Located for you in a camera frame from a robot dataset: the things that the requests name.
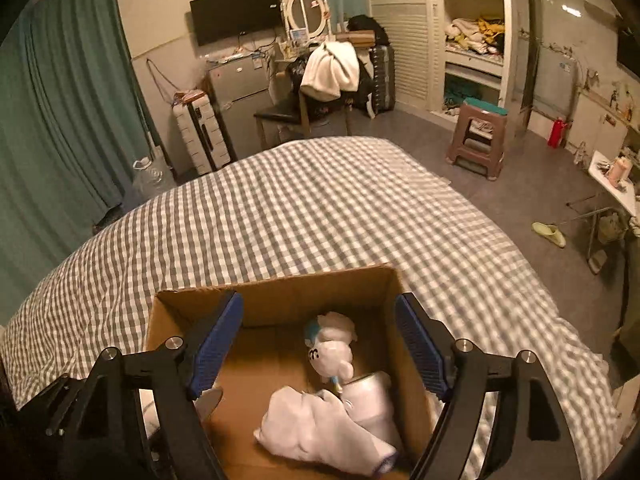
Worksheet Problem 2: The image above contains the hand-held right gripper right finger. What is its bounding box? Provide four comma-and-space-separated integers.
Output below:
394, 292, 584, 480

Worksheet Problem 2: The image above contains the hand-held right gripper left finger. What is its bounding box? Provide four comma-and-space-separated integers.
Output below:
47, 290, 246, 480

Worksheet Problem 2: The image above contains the brown cardboard box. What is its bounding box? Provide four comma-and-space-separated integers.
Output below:
145, 262, 451, 480

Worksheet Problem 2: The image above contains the white shiny roll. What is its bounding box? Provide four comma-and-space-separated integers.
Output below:
342, 371, 402, 442

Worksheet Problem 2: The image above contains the white plush toy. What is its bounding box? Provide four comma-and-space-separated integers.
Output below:
302, 311, 359, 394

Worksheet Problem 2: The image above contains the white cloth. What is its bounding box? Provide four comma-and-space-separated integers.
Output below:
253, 386, 399, 477

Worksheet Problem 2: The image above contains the grey checkered blanket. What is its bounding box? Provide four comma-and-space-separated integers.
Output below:
0, 136, 612, 467

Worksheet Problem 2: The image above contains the green slipper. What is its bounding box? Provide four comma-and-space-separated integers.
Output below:
531, 221, 568, 249

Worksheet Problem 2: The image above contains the clear water jug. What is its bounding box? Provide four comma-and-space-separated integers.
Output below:
132, 146, 174, 196

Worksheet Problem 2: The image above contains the brown plastic stool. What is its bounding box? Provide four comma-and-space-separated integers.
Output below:
446, 101, 509, 181

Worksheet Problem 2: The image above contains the white suitcase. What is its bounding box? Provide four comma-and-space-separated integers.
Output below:
172, 91, 234, 176

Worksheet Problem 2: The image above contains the dark wooden chair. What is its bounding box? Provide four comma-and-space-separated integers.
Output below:
253, 72, 354, 151

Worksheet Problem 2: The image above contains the white folding table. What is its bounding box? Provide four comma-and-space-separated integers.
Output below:
566, 150, 640, 277

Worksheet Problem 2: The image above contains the grey mini fridge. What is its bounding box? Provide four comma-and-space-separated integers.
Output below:
206, 55, 277, 159

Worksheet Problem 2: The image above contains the red fire extinguisher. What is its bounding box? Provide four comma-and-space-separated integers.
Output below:
547, 116, 571, 150

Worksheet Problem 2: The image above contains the pink cup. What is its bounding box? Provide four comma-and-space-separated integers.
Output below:
606, 156, 632, 182

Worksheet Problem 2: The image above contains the dark suitcase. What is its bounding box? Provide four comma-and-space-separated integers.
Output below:
369, 45, 397, 112

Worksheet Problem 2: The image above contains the white garment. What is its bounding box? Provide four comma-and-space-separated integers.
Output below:
299, 40, 362, 102

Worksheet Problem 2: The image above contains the white wardrobe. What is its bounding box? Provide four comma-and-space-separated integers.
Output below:
366, 0, 517, 122

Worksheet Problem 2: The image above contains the wooden box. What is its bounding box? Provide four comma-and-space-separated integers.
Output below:
334, 30, 376, 47

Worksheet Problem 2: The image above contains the pile of clothes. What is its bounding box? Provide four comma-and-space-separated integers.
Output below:
444, 16, 505, 56

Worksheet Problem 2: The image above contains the black bag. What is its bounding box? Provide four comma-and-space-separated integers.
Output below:
346, 15, 391, 47

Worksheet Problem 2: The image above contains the black flat television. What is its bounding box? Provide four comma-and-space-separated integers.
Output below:
189, 0, 284, 47

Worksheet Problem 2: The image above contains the round white mirror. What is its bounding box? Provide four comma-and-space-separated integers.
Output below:
286, 0, 334, 41

